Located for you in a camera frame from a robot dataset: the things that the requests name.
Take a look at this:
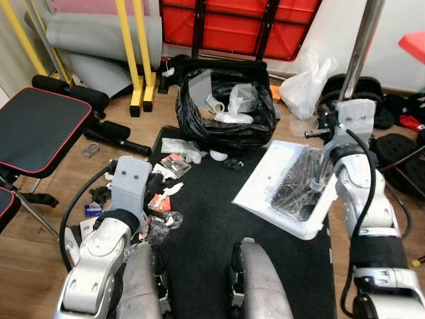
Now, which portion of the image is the white long-handled dustpan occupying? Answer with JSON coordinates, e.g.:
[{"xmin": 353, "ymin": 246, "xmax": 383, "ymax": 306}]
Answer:
[{"xmin": 232, "ymin": 0, "xmax": 387, "ymax": 241}]

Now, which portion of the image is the black floor mat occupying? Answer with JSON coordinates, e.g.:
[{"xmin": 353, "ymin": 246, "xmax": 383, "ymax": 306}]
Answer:
[{"xmin": 110, "ymin": 126, "xmax": 339, "ymax": 319}]

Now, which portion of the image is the red black packet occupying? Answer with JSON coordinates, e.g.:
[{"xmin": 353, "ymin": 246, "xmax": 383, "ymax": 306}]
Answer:
[{"xmin": 159, "ymin": 153, "xmax": 193, "ymax": 179}]

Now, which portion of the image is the clear crumpled plastic wrap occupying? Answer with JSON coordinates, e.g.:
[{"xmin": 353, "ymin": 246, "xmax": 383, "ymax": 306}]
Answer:
[{"xmin": 143, "ymin": 211, "xmax": 185, "ymax": 243}]

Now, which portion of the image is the white plastic bag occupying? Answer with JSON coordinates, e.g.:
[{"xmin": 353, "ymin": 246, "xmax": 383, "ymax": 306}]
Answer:
[{"xmin": 279, "ymin": 48, "xmax": 339, "ymax": 122}]

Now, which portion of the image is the clear bubble wrap sheet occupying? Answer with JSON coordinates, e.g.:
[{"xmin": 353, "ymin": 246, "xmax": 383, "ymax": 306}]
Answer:
[{"xmin": 159, "ymin": 138, "xmax": 203, "ymax": 163}]

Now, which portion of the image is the blue white small packet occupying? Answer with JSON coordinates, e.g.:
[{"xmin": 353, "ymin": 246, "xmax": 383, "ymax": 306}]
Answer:
[{"xmin": 84, "ymin": 203, "xmax": 104, "ymax": 217}]

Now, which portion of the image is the black rubbish bag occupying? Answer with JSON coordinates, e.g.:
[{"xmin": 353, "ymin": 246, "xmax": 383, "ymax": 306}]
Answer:
[{"xmin": 174, "ymin": 58, "xmax": 278, "ymax": 150}]

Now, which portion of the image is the brown stick yellow tip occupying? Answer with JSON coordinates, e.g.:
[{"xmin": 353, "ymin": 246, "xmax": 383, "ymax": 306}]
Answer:
[{"xmin": 380, "ymin": 148, "xmax": 425, "ymax": 168}]

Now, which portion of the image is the black red-trimmed workout bench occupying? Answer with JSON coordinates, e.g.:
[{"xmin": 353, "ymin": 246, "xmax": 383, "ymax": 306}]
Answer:
[{"xmin": 0, "ymin": 74, "xmax": 153, "ymax": 233}]

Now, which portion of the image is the red folded table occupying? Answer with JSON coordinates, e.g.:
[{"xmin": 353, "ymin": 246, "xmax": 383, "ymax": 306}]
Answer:
[{"xmin": 159, "ymin": 0, "xmax": 324, "ymax": 62}]

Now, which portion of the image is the grey rolled mat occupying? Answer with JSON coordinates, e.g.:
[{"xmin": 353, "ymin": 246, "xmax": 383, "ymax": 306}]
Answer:
[{"xmin": 43, "ymin": 13, "xmax": 163, "ymax": 100}]

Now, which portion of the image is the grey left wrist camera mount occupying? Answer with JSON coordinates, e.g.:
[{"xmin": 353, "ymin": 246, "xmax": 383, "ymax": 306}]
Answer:
[{"xmin": 108, "ymin": 156, "xmax": 155, "ymax": 230}]

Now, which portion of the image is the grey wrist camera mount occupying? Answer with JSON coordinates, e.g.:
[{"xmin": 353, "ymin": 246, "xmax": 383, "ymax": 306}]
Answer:
[
  {"xmin": 108, "ymin": 156, "xmax": 155, "ymax": 230},
  {"xmin": 335, "ymin": 98, "xmax": 378, "ymax": 150}
]

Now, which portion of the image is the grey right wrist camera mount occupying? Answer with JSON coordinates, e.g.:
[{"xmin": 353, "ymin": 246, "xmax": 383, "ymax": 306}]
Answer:
[{"xmin": 335, "ymin": 98, "xmax": 378, "ymax": 150}]

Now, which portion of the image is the black plastic bracket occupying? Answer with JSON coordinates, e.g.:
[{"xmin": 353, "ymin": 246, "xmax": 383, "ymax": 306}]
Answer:
[{"xmin": 90, "ymin": 186, "xmax": 110, "ymax": 203}]

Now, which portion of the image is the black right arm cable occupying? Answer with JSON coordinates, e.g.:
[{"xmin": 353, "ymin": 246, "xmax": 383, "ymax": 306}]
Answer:
[{"xmin": 339, "ymin": 130, "xmax": 381, "ymax": 316}]

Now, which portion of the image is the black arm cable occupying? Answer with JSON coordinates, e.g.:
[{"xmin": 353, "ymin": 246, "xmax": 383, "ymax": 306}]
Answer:
[
  {"xmin": 58, "ymin": 163, "xmax": 120, "ymax": 270},
  {"xmin": 339, "ymin": 130, "xmax": 381, "ymax": 316}
]

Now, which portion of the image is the grey metal bracket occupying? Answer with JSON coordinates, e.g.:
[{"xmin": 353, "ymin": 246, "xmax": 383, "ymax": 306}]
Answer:
[{"xmin": 82, "ymin": 142, "xmax": 102, "ymax": 159}]

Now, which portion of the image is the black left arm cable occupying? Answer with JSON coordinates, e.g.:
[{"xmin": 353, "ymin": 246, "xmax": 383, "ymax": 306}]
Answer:
[{"xmin": 58, "ymin": 163, "xmax": 120, "ymax": 270}]

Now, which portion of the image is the yellow metal frame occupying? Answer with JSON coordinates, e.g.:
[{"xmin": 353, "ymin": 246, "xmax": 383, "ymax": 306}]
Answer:
[{"xmin": 0, "ymin": 0, "xmax": 163, "ymax": 118}]

